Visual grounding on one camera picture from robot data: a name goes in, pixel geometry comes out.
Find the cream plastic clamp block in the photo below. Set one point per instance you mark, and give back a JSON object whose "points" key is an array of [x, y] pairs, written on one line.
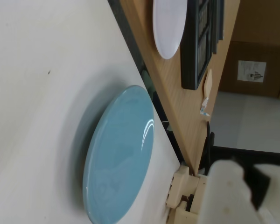
{"points": [[179, 189]]}

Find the small white paper scrap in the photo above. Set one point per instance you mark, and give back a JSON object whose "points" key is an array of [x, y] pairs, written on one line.
{"points": [[204, 106]]}

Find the brown cardboard box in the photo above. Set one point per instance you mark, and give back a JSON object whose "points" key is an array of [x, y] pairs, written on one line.
{"points": [[259, 35]]}

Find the blue ceramic dish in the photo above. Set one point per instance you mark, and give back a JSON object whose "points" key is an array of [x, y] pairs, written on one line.
{"points": [[121, 151]]}

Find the small pale wooden piece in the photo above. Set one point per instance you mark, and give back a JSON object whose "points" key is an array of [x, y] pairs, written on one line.
{"points": [[207, 82]]}

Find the white oval plate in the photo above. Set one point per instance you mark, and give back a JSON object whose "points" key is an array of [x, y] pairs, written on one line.
{"points": [[169, 25]]}

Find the black framed organizer tray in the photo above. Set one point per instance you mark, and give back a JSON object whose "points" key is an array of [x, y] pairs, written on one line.
{"points": [[196, 56]]}

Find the white printed box label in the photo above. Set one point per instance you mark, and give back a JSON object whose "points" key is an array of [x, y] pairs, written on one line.
{"points": [[252, 71]]}

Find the black chair base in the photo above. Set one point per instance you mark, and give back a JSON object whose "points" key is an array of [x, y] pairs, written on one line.
{"points": [[242, 154]]}

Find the light wooden desk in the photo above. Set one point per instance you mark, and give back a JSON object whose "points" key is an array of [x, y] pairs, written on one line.
{"points": [[177, 98]]}

